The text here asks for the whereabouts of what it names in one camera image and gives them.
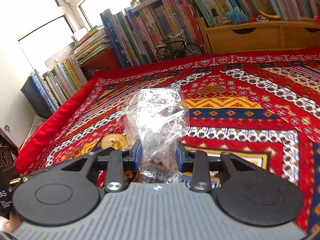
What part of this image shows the left row of upright books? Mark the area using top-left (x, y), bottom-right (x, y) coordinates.
top-left (21, 54), bottom-right (87, 119)

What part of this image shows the person left hand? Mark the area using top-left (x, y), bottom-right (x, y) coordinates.
top-left (0, 212), bottom-right (21, 232)

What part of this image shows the middle row of upright books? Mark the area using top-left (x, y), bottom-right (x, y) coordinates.
top-left (100, 0), bottom-right (206, 67)

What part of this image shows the blue yarn ball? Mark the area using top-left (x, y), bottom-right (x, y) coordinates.
top-left (226, 9), bottom-right (249, 24)

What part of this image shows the red patterned table cloth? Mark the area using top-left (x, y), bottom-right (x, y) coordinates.
top-left (15, 46), bottom-right (319, 233)

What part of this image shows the red crate under books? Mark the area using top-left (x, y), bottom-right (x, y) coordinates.
top-left (80, 47), bottom-right (121, 81)

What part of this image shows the stack of flat books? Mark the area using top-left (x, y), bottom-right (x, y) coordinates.
top-left (73, 25), bottom-right (112, 65)

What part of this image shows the clear plastic bag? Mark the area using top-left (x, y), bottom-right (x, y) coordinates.
top-left (117, 87), bottom-right (189, 183)

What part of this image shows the miniature black bicycle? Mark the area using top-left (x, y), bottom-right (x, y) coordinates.
top-left (156, 31), bottom-right (202, 61)

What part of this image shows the wooden drawer shelf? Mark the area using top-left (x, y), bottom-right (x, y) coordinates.
top-left (197, 18), bottom-right (319, 54)

